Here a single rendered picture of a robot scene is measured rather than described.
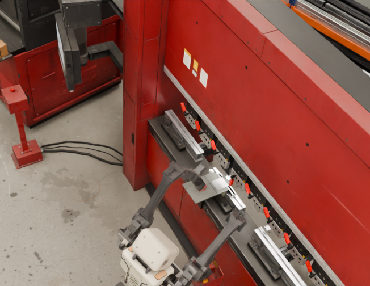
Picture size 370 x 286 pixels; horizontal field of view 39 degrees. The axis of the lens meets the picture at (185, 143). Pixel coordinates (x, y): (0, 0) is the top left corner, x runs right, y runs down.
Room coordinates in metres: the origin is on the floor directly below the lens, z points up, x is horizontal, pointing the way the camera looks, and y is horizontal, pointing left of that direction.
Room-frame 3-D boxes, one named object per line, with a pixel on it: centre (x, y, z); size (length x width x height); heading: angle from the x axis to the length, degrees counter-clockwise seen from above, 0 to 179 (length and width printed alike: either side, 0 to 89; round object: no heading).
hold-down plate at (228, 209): (2.24, -0.27, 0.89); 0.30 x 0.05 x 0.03; 35
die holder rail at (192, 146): (2.75, 0.02, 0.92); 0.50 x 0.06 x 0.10; 35
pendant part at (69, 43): (2.95, 0.92, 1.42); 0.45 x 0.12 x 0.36; 23
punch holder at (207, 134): (2.48, -0.17, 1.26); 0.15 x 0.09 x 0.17; 35
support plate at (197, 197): (2.22, -0.18, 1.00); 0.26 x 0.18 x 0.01; 125
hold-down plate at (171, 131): (2.76, 0.10, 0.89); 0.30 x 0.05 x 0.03; 35
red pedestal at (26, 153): (3.08, 1.45, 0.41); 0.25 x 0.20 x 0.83; 125
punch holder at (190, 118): (2.65, -0.05, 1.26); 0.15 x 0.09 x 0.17; 35
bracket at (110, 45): (3.20, 0.68, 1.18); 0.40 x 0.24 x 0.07; 35
